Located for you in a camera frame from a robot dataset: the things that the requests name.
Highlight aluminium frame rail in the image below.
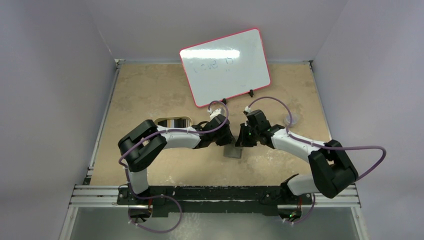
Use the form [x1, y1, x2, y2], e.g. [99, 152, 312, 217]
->
[70, 185, 361, 209]

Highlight beige plastic tray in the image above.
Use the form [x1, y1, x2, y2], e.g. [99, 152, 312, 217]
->
[154, 116, 193, 128]

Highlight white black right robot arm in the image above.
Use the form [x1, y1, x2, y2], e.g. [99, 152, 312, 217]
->
[235, 110, 359, 204]

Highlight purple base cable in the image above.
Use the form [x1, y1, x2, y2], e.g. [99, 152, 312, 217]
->
[124, 168, 183, 234]
[283, 193, 316, 227]

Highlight small clear plastic cup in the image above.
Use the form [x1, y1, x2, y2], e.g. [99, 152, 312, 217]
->
[283, 113, 300, 128]

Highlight grey leather card holder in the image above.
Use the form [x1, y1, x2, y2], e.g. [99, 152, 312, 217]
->
[223, 139, 243, 159]

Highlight red framed whiteboard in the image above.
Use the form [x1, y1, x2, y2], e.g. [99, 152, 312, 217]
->
[179, 28, 272, 108]

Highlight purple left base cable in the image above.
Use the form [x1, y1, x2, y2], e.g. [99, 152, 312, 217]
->
[124, 168, 183, 234]

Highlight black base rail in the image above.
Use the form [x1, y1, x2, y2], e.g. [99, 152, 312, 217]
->
[117, 174, 317, 218]

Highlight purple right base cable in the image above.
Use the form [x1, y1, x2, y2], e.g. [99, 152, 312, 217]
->
[283, 193, 316, 227]

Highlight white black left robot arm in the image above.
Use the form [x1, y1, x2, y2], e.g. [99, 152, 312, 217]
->
[117, 113, 235, 205]

